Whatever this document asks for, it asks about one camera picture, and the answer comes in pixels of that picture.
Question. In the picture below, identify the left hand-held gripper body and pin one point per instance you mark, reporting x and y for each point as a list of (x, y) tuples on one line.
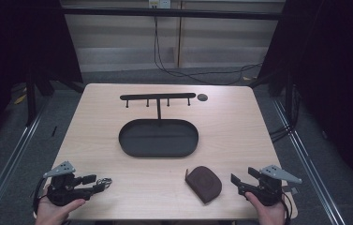
[(63, 190)]

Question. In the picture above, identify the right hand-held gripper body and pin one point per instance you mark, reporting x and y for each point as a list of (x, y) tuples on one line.
[(269, 190)]

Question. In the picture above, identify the brown leather pouch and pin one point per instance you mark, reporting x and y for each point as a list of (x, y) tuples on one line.
[(203, 184)]

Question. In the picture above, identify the black key rack with tray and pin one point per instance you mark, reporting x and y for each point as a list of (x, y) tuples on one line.
[(158, 139)]

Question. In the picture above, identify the person's right hand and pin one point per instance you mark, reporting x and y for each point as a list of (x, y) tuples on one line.
[(269, 215)]

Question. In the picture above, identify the person's left hand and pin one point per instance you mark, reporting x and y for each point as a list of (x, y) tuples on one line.
[(52, 214)]

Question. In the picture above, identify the grey tape strip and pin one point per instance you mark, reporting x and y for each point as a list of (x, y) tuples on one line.
[(290, 189)]

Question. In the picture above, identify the black round disc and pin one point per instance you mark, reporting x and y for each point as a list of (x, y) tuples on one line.
[(202, 97)]

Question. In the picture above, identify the black stand leg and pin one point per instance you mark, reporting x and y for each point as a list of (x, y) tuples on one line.
[(31, 100)]

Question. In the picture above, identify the yellow floor tape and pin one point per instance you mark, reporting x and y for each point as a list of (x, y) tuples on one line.
[(20, 99)]

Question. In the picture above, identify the dark curtain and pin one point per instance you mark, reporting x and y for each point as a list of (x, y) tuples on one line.
[(336, 78), (15, 47)]

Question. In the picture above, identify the black horizontal bar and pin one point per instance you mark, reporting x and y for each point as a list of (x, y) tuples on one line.
[(164, 13)]

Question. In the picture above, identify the metal floor rail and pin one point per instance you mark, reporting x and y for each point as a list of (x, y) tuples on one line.
[(308, 165), (7, 168)]

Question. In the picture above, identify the white wall socket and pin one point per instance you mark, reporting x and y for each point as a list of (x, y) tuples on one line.
[(159, 3)]

